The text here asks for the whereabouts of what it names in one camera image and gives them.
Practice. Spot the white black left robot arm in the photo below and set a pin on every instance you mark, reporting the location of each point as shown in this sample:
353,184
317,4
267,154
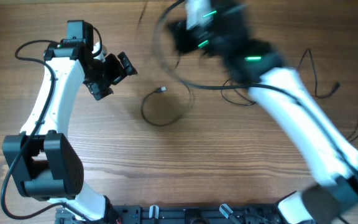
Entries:
41,161

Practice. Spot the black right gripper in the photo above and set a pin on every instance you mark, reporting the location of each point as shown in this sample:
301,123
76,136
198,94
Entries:
179,37

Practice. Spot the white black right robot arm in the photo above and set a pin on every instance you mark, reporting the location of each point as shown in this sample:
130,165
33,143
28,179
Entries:
333,161

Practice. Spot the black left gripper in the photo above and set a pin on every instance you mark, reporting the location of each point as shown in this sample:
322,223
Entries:
117,68

